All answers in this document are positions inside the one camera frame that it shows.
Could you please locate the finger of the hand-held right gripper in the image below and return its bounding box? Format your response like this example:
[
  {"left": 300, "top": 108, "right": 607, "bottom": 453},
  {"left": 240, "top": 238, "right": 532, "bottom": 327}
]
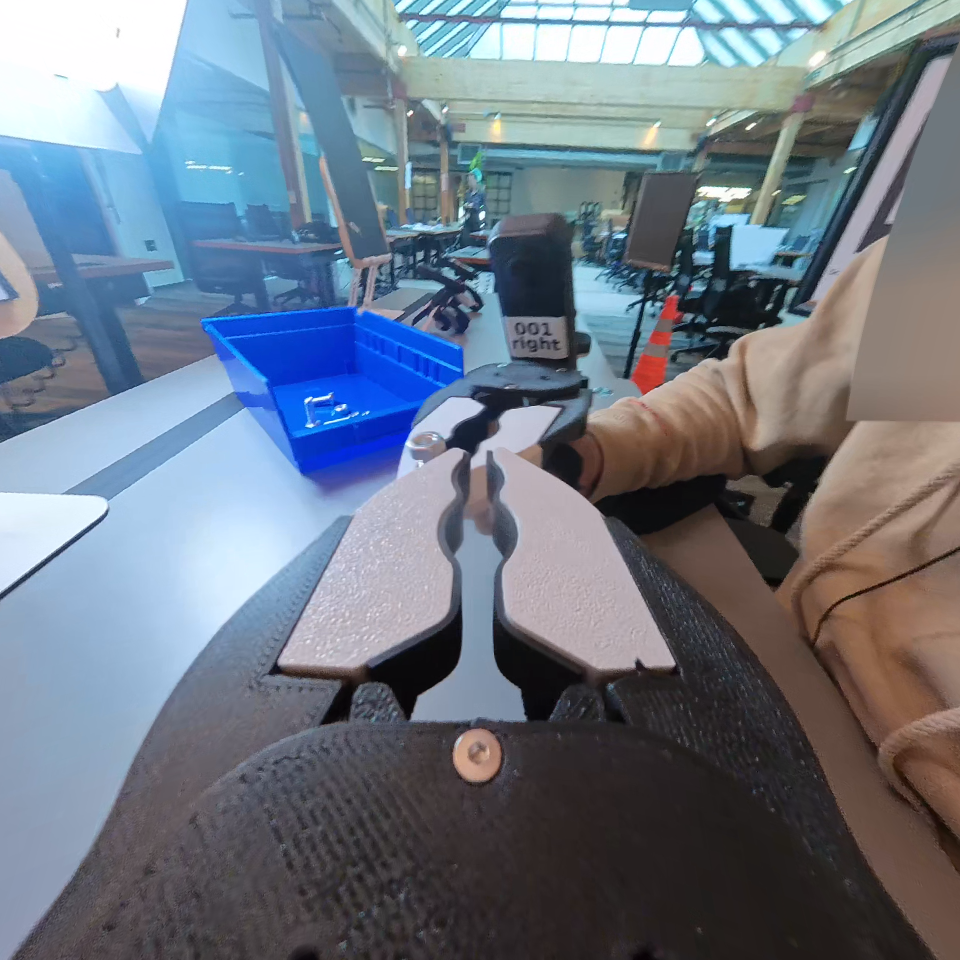
[
  {"left": 488, "top": 405, "right": 565, "bottom": 469},
  {"left": 396, "top": 396, "right": 484, "bottom": 478}
]

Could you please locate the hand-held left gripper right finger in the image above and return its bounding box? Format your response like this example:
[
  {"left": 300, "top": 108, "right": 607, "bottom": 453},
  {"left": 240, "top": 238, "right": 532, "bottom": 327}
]
[{"left": 489, "top": 447, "right": 679, "bottom": 691}]

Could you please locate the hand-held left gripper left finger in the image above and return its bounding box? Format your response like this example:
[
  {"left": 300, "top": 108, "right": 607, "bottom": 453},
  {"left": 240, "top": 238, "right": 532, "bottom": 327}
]
[{"left": 279, "top": 447, "right": 469, "bottom": 694}]

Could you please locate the blue plastic bin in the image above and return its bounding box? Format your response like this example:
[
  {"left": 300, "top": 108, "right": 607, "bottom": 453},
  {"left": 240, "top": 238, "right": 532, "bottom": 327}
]
[{"left": 203, "top": 308, "right": 466, "bottom": 474}]

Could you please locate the person's right forearm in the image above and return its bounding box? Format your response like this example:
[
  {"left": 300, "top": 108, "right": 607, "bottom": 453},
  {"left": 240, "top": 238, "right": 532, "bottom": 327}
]
[{"left": 578, "top": 240, "right": 886, "bottom": 504}]

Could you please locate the black panel on tripod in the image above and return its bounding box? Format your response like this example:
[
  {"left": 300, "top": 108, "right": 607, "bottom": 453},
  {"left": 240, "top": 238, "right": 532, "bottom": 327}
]
[{"left": 620, "top": 168, "right": 702, "bottom": 361}]

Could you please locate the orange traffic cone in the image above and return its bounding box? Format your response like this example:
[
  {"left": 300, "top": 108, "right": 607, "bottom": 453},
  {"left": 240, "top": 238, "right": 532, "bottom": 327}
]
[{"left": 630, "top": 293, "right": 679, "bottom": 394}]

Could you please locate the black office chair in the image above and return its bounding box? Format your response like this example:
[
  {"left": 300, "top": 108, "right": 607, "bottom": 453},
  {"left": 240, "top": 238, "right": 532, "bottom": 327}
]
[{"left": 728, "top": 458, "right": 826, "bottom": 586}]

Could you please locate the wooden poster stand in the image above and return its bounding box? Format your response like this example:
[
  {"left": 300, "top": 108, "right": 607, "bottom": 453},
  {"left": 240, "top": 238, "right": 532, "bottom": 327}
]
[{"left": 278, "top": 23, "right": 394, "bottom": 309}]

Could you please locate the person's torso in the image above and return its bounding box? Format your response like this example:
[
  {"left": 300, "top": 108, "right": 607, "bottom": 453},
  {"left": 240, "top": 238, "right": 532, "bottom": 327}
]
[{"left": 780, "top": 420, "right": 960, "bottom": 841}]

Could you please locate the white document stand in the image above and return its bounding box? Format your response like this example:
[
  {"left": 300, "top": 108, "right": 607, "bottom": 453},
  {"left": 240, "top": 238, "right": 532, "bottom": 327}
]
[{"left": 0, "top": 225, "right": 109, "bottom": 598}]

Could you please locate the thin black cable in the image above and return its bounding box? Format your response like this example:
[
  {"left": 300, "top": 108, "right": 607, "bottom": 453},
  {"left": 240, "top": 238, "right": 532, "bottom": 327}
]
[{"left": 818, "top": 537, "right": 960, "bottom": 619}]

